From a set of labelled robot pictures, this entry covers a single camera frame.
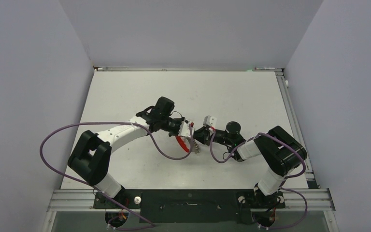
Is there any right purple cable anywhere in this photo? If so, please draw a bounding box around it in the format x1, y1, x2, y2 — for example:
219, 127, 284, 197
209, 128, 308, 231

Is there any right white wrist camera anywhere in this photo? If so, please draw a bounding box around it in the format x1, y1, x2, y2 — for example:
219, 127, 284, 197
203, 116, 217, 128

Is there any right aluminium rail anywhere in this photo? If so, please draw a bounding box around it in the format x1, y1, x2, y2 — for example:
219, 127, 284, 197
275, 68, 316, 182

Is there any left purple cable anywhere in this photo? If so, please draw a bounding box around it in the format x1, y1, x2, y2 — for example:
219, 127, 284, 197
39, 121, 195, 231

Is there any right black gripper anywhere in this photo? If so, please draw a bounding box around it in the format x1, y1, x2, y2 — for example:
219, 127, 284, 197
192, 125, 233, 145

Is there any front aluminium rail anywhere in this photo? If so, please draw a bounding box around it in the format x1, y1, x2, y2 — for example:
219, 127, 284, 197
47, 189, 335, 212

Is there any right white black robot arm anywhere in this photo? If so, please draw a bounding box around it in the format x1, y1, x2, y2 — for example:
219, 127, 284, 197
193, 121, 308, 207

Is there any back aluminium rail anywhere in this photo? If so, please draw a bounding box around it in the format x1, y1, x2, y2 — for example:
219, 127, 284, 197
94, 66, 284, 73

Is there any purple cable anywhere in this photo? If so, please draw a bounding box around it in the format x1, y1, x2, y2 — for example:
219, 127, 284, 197
209, 128, 308, 231
39, 121, 195, 231

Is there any aluminium rail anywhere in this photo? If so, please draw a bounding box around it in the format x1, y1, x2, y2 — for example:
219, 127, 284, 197
47, 189, 335, 212
275, 68, 316, 182
94, 66, 284, 73

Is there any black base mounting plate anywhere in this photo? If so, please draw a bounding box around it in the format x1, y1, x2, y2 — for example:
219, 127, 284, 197
93, 189, 285, 223

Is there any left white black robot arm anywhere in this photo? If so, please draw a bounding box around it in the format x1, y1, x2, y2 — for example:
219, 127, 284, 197
68, 97, 191, 208

